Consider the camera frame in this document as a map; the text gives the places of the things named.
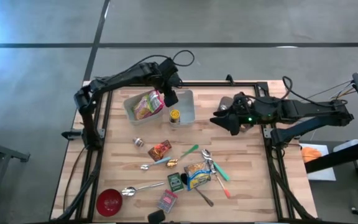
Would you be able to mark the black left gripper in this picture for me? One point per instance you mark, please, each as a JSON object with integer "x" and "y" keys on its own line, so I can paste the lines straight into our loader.
{"x": 169, "y": 74}

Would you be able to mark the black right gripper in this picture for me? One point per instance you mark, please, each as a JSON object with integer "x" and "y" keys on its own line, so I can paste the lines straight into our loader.
{"x": 244, "y": 110}

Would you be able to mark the black spice jar yellow lid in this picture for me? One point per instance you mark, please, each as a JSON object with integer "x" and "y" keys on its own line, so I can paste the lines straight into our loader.
{"x": 175, "y": 115}

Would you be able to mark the pink yellow snack packet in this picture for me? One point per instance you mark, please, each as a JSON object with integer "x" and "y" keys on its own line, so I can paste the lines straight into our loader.
{"x": 141, "y": 109}

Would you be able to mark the orange brown sauce packet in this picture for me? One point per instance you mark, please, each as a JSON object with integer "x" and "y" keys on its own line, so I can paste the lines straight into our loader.
{"x": 159, "y": 150}

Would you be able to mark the blue yellow ramen packet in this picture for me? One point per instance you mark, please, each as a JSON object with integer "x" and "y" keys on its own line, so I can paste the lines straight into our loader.
{"x": 197, "y": 177}

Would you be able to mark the shiny black metal spoon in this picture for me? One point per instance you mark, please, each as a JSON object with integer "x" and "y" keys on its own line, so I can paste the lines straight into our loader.
{"x": 205, "y": 197}

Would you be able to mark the green spice tin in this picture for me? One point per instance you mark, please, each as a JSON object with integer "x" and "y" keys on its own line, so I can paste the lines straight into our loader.
{"x": 175, "y": 182}

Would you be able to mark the patterned paprika tin red lid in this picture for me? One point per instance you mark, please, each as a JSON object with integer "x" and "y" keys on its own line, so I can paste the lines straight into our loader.
{"x": 167, "y": 201}

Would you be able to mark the large silver spoon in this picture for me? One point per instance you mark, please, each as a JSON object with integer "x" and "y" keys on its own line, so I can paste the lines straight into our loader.
{"x": 128, "y": 191}

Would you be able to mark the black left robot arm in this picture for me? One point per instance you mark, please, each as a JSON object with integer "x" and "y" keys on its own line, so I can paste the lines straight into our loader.
{"x": 113, "y": 80}

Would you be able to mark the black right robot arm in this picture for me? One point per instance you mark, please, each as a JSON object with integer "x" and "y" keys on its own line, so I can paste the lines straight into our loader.
{"x": 306, "y": 109}

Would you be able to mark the white plastic storage bin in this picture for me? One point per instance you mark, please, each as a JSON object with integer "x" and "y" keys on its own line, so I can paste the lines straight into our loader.
{"x": 128, "y": 108}
{"x": 186, "y": 105}

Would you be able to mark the grey plastic cutlery tray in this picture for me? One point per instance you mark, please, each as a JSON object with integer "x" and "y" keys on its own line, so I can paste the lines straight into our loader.
{"x": 224, "y": 102}

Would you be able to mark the orange cloth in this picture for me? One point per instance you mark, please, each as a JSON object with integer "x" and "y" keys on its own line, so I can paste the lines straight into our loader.
{"x": 311, "y": 154}

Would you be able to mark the white paper sheet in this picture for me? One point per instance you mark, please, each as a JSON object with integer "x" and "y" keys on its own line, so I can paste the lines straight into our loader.
{"x": 325, "y": 174}

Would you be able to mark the white plastic container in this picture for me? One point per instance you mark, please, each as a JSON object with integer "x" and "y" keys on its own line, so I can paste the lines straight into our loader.
{"x": 348, "y": 144}

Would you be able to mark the red bowl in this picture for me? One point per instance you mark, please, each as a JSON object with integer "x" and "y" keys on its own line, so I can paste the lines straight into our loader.
{"x": 109, "y": 203}

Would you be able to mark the black metal table frame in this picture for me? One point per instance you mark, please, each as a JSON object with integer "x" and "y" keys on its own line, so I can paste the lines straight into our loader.
{"x": 213, "y": 84}

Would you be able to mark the black frame clamp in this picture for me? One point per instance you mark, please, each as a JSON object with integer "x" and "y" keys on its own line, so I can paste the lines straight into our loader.
{"x": 229, "y": 79}

